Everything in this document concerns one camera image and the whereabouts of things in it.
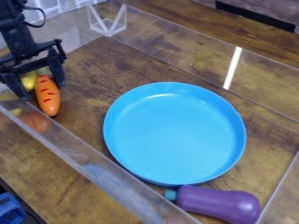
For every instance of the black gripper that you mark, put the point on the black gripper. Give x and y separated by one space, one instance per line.
25 48

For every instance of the orange toy carrot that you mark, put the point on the orange toy carrot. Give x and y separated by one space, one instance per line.
49 95

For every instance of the round blue tray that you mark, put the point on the round blue tray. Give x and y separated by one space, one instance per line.
174 133

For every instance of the yellow toy lemon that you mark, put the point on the yellow toy lemon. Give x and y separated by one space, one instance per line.
29 80

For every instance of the white mesh curtain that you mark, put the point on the white mesh curtain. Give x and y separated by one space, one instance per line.
54 8

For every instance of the blue device corner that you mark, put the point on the blue device corner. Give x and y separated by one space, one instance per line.
13 213

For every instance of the purple toy eggplant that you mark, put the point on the purple toy eggplant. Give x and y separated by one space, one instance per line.
236 207

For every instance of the clear acrylic barrier wall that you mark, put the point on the clear acrylic barrier wall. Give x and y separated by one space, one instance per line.
122 45

